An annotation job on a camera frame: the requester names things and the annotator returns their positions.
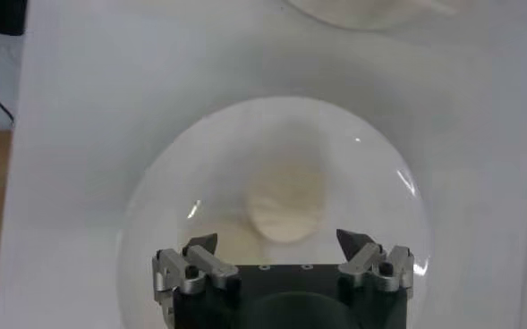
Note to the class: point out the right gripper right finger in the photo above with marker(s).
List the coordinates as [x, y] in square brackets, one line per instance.
[359, 266]

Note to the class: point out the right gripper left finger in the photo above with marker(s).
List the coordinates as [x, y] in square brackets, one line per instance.
[218, 270]

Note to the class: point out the white round plate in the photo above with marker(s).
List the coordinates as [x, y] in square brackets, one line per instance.
[200, 170]

